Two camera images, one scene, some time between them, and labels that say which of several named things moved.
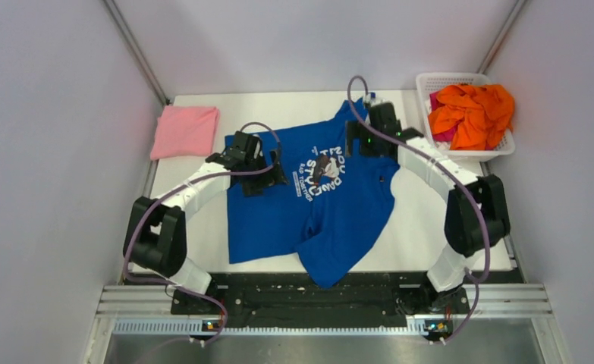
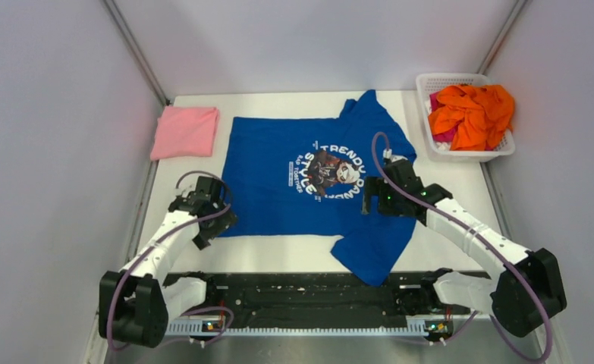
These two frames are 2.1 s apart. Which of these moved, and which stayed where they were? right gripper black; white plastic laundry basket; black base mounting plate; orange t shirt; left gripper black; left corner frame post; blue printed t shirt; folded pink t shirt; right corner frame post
Moved: blue printed t shirt; right gripper black; left gripper black
Stayed: folded pink t shirt; left corner frame post; orange t shirt; right corner frame post; white plastic laundry basket; black base mounting plate
